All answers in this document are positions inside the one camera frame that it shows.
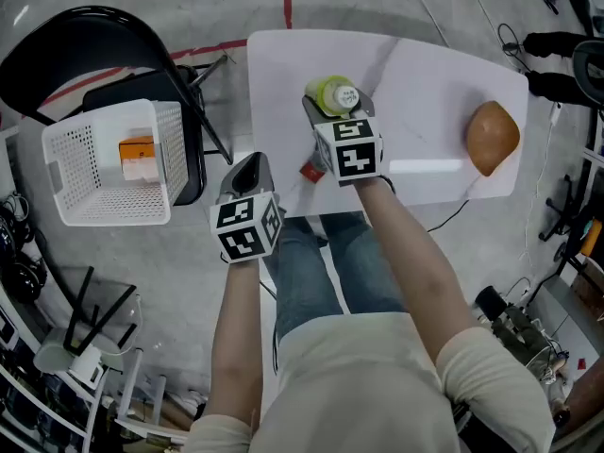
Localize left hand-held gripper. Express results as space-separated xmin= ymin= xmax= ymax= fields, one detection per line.
xmin=209 ymin=151 xmax=284 ymax=264

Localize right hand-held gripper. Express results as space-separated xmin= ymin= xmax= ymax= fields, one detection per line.
xmin=301 ymin=89 xmax=384 ymax=188

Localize green drink bottle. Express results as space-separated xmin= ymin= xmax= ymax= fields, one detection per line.
xmin=303 ymin=74 xmax=362 ymax=118

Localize small red packet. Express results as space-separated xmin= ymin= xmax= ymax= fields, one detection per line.
xmin=298 ymin=158 xmax=327 ymax=183

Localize orange tissue packet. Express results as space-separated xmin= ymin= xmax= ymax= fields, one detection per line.
xmin=117 ymin=134 xmax=161 ymax=183

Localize brown wooden bowl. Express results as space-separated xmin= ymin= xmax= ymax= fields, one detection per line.
xmin=465 ymin=99 xmax=522 ymax=179

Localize person's left forearm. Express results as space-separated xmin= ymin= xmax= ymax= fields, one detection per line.
xmin=209 ymin=256 xmax=266 ymax=428

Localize person's right forearm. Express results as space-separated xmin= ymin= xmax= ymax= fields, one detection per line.
xmin=352 ymin=176 xmax=481 ymax=368

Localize white marble-pattern table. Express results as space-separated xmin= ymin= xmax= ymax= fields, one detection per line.
xmin=245 ymin=27 xmax=530 ymax=220

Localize person's blue jeans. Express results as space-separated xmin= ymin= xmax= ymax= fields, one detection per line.
xmin=260 ymin=210 xmax=408 ymax=344

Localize white perforated plastic basket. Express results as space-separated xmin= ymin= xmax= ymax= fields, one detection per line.
xmin=41 ymin=97 xmax=191 ymax=227

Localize black folding chair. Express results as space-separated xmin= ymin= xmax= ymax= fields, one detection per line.
xmin=0 ymin=4 xmax=235 ymax=208

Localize small white device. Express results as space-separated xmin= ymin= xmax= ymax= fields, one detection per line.
xmin=67 ymin=344 xmax=106 ymax=390

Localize black office chair base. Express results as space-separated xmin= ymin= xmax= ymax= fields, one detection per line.
xmin=537 ymin=174 xmax=592 ymax=264

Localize person's cream shirt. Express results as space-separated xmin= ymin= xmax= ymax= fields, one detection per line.
xmin=187 ymin=310 xmax=557 ymax=453

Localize pale chair with black legs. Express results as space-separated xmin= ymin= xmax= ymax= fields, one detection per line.
xmin=31 ymin=264 xmax=143 ymax=373

